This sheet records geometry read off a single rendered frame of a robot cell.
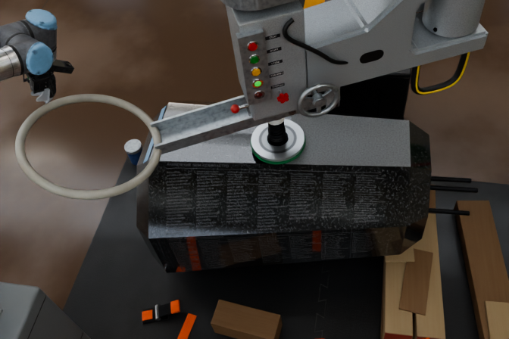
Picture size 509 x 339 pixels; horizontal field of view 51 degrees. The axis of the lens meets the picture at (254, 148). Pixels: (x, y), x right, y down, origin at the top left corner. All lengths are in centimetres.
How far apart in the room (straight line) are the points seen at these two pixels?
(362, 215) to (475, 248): 82
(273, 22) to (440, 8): 60
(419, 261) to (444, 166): 76
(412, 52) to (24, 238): 230
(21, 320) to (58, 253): 117
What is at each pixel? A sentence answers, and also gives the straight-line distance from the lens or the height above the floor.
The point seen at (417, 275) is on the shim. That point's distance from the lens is 253.
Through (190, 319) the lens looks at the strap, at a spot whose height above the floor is 2.
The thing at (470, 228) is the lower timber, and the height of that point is 9.
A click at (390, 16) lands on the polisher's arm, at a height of 141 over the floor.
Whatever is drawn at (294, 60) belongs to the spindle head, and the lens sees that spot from 170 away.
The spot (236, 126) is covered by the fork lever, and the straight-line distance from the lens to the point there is 191.
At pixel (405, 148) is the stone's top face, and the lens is 216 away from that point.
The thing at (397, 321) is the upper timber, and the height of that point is 21.
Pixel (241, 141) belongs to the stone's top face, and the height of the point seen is 80.
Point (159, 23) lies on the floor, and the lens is 421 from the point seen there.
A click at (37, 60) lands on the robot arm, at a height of 152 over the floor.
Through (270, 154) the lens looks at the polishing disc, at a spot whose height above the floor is 85.
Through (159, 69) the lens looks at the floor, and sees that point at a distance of 381.
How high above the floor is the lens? 248
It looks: 51 degrees down
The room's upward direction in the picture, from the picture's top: 10 degrees counter-clockwise
